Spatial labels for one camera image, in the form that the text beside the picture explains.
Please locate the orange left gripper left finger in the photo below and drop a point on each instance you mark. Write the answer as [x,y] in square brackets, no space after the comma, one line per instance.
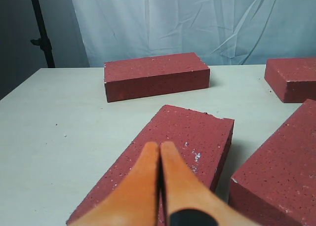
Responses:
[135,200]

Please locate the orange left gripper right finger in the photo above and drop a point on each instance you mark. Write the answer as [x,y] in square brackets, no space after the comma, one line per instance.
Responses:
[187,201]

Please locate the red brick chipped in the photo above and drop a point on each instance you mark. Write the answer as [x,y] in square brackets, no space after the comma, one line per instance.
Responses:
[202,139]

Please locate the red brick second row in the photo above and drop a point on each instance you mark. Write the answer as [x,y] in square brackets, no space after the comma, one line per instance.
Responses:
[293,80]
[276,186]

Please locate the red brick far left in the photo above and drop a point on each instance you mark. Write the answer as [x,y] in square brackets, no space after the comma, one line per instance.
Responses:
[151,76]

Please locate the white backdrop cloth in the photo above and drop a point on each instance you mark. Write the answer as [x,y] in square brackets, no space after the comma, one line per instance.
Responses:
[220,32]

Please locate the black light stand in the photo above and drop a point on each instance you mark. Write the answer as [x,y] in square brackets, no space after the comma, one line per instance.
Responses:
[43,42]

